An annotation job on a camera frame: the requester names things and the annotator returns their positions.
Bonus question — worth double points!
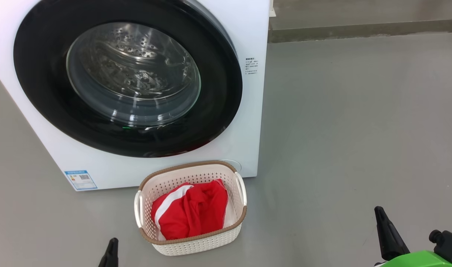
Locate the white front-load washing machine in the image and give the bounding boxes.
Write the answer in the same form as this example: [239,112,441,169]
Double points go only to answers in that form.
[0,0,271,191]

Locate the cream perforated laundry basket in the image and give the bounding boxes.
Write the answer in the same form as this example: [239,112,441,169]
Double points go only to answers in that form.
[134,160,247,256]

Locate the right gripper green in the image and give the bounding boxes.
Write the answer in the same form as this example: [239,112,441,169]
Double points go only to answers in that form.
[374,206,452,267]

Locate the red garment with white stripe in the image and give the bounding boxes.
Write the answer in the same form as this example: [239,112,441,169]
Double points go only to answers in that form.
[151,179,229,241]

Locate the blue energy label sticker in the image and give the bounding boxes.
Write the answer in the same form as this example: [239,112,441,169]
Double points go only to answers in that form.
[64,170,98,191]

